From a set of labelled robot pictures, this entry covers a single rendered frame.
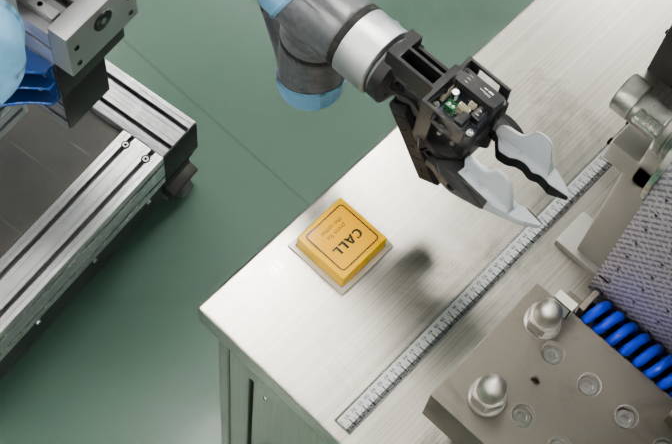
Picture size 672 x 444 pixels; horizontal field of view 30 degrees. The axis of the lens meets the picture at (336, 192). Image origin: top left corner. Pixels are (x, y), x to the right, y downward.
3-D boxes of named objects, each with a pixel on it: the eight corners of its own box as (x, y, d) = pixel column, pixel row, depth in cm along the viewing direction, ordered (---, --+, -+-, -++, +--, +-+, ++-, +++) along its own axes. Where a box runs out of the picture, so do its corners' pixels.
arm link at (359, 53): (328, 82, 126) (383, 36, 129) (362, 110, 125) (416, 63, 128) (335, 40, 119) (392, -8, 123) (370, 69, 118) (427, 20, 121)
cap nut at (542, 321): (539, 297, 122) (549, 280, 118) (568, 323, 121) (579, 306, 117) (515, 323, 121) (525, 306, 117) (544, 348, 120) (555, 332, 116)
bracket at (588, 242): (577, 213, 141) (660, 68, 114) (622, 250, 139) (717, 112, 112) (550, 241, 139) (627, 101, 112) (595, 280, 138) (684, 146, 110)
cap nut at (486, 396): (484, 371, 118) (493, 355, 114) (513, 397, 117) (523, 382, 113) (459, 398, 117) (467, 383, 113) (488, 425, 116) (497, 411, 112)
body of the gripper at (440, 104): (467, 141, 114) (370, 60, 117) (451, 185, 122) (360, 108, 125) (519, 92, 117) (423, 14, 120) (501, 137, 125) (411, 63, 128)
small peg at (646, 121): (641, 105, 106) (630, 117, 106) (668, 125, 106) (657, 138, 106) (640, 109, 108) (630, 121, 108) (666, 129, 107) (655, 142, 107)
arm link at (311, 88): (326, 27, 143) (333, -31, 133) (353, 110, 139) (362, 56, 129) (259, 40, 142) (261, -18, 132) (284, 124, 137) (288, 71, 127)
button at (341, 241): (339, 205, 139) (341, 195, 137) (385, 246, 137) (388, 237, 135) (295, 246, 137) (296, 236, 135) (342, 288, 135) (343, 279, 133)
